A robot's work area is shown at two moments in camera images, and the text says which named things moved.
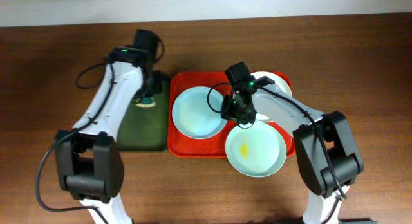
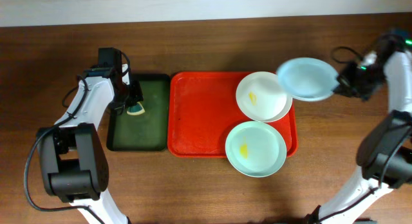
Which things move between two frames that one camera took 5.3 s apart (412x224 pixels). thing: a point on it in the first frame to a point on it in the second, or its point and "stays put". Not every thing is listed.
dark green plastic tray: [146, 129] stays put
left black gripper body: [149, 89] to [134, 97]
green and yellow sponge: [147, 102] to [136, 109]
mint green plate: [258, 151] stays put
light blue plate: [197, 112] to [310, 79]
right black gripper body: [231, 111] to [362, 78]
